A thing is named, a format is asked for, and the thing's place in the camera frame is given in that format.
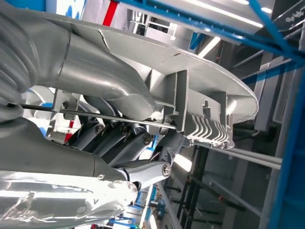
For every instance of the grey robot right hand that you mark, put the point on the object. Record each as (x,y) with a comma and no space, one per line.
(95,72)

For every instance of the grey ventilation unit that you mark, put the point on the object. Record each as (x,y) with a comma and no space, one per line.
(269,101)

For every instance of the grey metal pipe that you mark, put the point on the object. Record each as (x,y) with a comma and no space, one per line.
(250,156)

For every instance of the blue metal shelf rack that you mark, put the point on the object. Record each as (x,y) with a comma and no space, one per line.
(288,189)

